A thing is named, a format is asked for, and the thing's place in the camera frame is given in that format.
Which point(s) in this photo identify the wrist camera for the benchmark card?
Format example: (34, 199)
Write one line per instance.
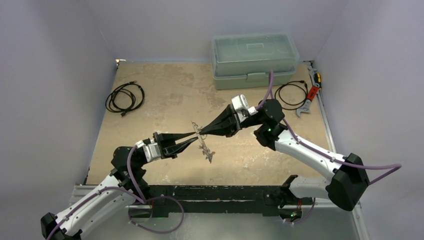
(150, 148)
(242, 108)

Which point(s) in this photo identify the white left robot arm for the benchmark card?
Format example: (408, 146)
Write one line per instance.
(122, 187)

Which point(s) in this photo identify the yellow black tool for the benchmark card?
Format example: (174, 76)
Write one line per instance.
(314, 75)

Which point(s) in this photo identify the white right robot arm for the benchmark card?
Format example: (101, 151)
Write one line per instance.
(344, 177)

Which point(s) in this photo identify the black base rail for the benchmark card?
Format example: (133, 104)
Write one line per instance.
(267, 200)

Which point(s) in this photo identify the red handled adjustable wrench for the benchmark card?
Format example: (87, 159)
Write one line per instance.
(305, 108)

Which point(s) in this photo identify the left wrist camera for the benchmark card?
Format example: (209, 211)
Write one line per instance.
(150, 148)

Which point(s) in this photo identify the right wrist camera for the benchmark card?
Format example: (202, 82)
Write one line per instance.
(242, 108)

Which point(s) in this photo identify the green plastic toolbox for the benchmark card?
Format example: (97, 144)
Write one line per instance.
(241, 61)

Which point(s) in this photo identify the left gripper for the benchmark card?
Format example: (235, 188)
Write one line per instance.
(171, 151)

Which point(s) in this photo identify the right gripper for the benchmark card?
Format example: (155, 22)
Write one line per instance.
(232, 120)

